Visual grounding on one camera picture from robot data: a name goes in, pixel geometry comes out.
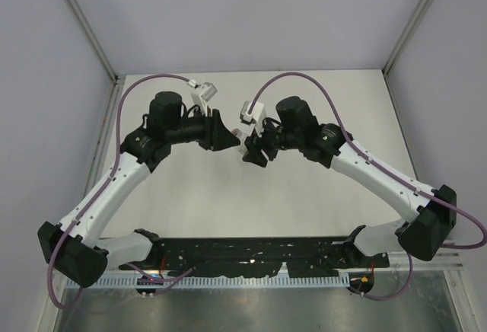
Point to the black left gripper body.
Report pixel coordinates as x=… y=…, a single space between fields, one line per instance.
x=208 y=133

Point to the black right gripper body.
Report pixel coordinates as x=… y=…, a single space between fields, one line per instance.
x=272 y=139

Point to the translucent weekly pill organizer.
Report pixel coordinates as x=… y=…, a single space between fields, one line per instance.
x=242 y=149

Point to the clear pill bottle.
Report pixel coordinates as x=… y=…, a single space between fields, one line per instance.
x=237 y=133

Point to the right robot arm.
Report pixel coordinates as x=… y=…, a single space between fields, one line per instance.
x=425 y=219

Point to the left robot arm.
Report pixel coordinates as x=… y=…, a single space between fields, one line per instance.
x=74 y=245

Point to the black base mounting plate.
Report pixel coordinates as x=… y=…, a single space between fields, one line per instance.
x=258 y=257

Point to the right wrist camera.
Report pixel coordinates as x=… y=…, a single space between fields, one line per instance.
x=253 y=117

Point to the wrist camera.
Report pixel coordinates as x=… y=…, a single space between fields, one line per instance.
x=201 y=94
x=253 y=117

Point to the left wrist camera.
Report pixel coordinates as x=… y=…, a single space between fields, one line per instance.
x=201 y=94

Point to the left aluminium frame post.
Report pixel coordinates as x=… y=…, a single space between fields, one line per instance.
x=86 y=28

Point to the white slotted cable duct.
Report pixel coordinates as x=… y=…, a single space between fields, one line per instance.
x=282 y=280

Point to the aluminium frame corner post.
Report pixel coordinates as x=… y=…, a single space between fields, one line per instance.
x=418 y=13

